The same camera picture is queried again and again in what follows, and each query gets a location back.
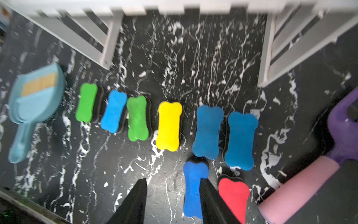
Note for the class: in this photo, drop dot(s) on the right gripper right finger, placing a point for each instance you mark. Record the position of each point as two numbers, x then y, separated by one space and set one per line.
214 209

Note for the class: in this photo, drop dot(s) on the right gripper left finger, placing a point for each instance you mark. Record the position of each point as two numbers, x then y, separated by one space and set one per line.
132 209

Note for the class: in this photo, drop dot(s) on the red eraser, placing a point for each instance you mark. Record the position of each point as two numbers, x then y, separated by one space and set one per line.
235 193

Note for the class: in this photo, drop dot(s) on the blue eraser bottom shelf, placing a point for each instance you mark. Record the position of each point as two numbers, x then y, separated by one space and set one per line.
194 172

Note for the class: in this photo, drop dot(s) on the green eraser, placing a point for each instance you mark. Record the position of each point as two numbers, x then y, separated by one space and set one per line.
90 101
139 118

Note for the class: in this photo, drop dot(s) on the yellow eraser top shelf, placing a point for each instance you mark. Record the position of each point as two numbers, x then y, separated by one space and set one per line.
169 126

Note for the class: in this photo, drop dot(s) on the purple toy rake pink handle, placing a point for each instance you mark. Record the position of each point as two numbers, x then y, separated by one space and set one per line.
287 200

